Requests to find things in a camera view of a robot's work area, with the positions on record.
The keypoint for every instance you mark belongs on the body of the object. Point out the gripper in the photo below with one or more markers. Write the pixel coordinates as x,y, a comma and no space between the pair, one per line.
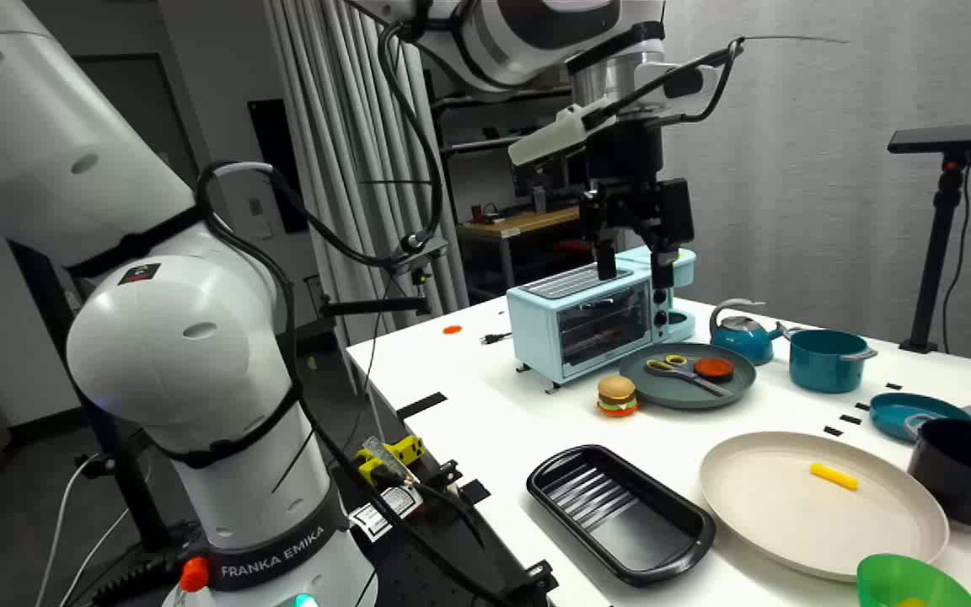
624,160

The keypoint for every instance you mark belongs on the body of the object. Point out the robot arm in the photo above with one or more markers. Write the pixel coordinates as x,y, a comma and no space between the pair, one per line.
157,337

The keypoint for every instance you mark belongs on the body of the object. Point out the grey-green plate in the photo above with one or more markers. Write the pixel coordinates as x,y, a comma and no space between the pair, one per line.
662,389

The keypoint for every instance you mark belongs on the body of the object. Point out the beige plate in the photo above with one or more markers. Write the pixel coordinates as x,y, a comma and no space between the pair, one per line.
789,514

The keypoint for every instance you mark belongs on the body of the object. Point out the green cup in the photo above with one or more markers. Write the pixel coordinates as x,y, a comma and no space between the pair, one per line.
898,577

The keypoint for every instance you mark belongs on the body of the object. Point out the toaster oven door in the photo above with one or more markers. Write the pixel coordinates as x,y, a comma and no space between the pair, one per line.
603,329

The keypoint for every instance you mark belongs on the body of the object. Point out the wooden table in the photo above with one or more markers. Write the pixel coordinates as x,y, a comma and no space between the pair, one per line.
519,223

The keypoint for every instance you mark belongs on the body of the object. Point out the light blue toy toaster oven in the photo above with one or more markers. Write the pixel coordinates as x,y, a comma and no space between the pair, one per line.
536,329

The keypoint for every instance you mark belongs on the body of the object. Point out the teal kettle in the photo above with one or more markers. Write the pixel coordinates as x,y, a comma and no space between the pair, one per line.
743,337

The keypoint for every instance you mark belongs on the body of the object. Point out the red-orange toy disc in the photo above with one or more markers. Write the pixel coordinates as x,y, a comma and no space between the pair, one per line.
714,368

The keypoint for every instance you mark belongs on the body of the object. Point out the toy burger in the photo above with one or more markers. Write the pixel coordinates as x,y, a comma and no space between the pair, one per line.
617,396

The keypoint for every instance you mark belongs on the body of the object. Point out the black plug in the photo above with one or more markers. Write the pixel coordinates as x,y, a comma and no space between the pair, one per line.
496,339

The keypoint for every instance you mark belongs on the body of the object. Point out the teal pot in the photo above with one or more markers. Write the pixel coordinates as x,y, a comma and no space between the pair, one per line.
827,362

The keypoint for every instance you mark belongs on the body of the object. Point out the black tape strip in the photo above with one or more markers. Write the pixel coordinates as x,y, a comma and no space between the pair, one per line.
421,405

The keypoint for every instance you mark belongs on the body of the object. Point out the black tray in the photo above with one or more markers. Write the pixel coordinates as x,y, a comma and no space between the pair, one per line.
620,514

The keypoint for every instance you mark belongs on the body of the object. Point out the yellow toy piece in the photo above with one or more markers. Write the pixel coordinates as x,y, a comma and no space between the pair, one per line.
834,476

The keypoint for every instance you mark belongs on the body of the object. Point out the white curtain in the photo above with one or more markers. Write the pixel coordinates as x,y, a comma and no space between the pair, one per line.
342,126

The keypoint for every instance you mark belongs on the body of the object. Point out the white label tag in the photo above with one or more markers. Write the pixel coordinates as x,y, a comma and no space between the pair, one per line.
384,510

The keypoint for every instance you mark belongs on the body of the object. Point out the bottle with orange cap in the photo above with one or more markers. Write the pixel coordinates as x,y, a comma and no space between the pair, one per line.
193,575

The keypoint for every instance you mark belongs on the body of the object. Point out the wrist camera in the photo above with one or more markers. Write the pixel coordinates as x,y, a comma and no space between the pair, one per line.
549,136

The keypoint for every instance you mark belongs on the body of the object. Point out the camera on mount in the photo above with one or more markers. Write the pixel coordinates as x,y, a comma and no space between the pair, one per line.
936,244
420,253

